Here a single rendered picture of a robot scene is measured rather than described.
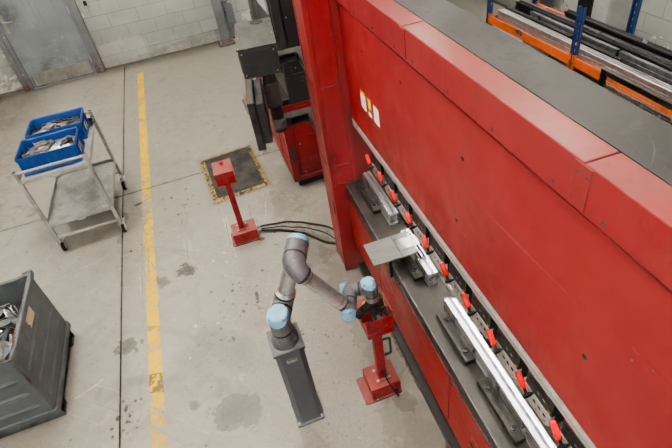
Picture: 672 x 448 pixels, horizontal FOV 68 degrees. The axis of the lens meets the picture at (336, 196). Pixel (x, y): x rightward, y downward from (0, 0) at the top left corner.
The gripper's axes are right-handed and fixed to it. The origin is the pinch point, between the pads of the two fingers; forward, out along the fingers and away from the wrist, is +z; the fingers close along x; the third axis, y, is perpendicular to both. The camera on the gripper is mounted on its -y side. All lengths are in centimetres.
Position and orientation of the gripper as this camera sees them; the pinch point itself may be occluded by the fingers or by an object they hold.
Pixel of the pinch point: (374, 322)
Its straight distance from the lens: 287.4
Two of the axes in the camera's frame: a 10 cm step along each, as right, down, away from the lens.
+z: 2.1, 7.4, 6.3
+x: -3.2, -5.6, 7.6
